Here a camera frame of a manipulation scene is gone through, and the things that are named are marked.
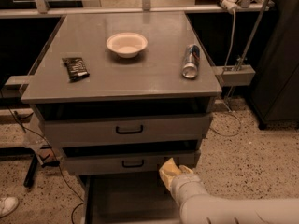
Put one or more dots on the yellow sponge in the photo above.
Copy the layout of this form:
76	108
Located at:
170	168

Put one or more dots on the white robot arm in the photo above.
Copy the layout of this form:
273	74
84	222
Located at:
197	206

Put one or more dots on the grey bottom drawer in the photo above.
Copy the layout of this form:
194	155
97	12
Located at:
129	198

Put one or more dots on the grey drawer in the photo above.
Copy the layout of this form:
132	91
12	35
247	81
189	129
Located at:
97	132
129	198
111	164

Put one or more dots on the grey top drawer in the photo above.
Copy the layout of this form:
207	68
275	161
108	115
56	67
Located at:
97	132

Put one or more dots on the grey middle drawer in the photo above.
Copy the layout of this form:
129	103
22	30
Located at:
111	164

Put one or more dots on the grey drawer cabinet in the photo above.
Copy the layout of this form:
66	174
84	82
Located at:
150	84

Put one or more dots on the silver blue drink can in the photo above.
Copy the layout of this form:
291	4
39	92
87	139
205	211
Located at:
190	66

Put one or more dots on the dark cabinet at right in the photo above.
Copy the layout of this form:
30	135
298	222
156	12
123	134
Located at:
274	91

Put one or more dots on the black clamp tool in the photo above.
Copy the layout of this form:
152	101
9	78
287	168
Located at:
44	157

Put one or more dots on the white paper bowl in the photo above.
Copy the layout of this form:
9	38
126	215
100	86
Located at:
127	45

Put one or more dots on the black snack packet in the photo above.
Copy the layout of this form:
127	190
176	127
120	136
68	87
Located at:
76	68

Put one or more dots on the white shoe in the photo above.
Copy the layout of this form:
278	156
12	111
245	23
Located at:
8	205

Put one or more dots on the metal rod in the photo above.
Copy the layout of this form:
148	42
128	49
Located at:
240	61

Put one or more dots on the black middle drawer handle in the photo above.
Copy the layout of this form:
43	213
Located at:
132	164

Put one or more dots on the black drawer handle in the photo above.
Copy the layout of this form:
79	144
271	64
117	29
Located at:
132	164
127	130

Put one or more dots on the black top drawer handle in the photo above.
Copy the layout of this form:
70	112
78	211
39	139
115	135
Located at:
127	130

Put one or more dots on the grey metal bracket block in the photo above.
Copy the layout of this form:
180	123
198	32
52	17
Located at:
232	77

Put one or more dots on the grey back rail shelf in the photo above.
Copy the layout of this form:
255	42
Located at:
58	12

